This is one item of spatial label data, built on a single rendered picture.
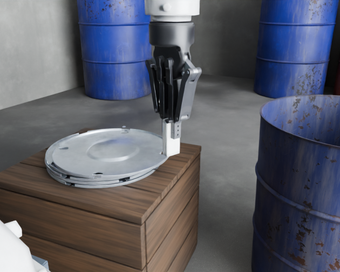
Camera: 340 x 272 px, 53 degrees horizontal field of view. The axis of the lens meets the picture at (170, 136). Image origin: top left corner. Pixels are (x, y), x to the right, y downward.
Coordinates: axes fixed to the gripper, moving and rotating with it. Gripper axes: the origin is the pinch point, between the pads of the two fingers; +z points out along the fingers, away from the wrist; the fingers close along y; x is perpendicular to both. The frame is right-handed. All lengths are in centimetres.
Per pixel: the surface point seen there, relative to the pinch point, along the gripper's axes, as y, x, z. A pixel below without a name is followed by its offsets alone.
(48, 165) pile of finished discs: -29.1, -14.5, 13.2
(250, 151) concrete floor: -58, 97, 50
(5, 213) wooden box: -31.6, -25.3, 23.8
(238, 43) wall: -195, 234, 16
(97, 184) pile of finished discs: -15.2, -8.7, 14.0
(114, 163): -17.5, -3.0, 11.4
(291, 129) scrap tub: -8, 51, 12
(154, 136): -25.7, 13.7, 11.4
